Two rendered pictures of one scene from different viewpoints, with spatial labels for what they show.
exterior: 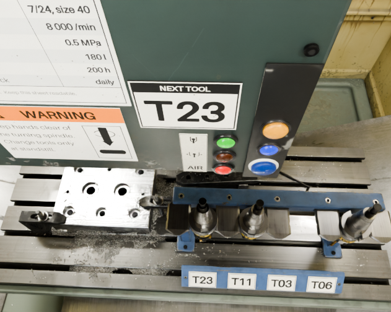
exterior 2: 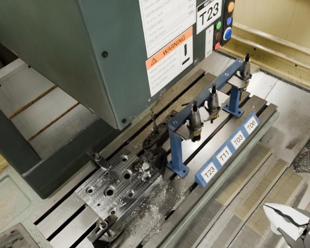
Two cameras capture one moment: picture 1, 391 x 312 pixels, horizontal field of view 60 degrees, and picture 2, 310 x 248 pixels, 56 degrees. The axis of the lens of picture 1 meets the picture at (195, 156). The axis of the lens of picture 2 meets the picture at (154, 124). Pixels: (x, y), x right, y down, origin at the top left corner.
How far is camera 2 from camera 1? 0.60 m
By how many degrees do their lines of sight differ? 27
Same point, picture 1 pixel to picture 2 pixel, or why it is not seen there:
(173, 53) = not seen: outside the picture
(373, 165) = not seen: hidden behind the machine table
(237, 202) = (199, 104)
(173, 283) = (198, 191)
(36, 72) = (174, 19)
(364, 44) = not seen: hidden behind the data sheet
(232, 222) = (206, 112)
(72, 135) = (175, 58)
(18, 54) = (171, 12)
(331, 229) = (239, 82)
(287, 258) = (227, 132)
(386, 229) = (254, 66)
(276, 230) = (224, 100)
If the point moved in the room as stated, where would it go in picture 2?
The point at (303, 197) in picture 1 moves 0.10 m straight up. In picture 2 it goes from (217, 80) to (219, 61)
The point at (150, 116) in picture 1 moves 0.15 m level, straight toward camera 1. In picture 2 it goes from (200, 24) to (265, 35)
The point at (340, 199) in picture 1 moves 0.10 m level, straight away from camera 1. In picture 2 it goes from (229, 70) to (225, 55)
